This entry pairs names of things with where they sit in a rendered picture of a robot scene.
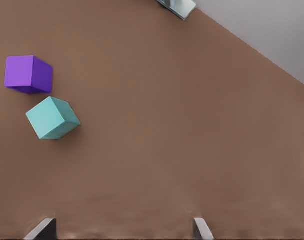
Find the purple cube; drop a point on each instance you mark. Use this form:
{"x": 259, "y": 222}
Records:
{"x": 26, "y": 74}

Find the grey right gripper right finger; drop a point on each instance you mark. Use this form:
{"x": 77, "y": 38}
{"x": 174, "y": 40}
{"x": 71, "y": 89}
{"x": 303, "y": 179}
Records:
{"x": 201, "y": 229}

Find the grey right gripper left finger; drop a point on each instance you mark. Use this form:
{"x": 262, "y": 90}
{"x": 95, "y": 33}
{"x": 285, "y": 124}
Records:
{"x": 42, "y": 230}

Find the teal cube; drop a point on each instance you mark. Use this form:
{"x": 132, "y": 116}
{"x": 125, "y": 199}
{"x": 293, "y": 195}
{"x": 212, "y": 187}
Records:
{"x": 50, "y": 118}

